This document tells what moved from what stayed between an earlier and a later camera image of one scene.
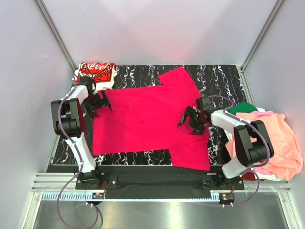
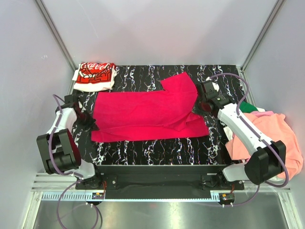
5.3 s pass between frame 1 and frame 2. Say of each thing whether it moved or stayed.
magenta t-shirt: moved
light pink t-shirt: stayed
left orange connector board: stayed
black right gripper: moved
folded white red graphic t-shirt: stayed
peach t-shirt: stayed
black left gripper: moved
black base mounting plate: stayed
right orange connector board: stayed
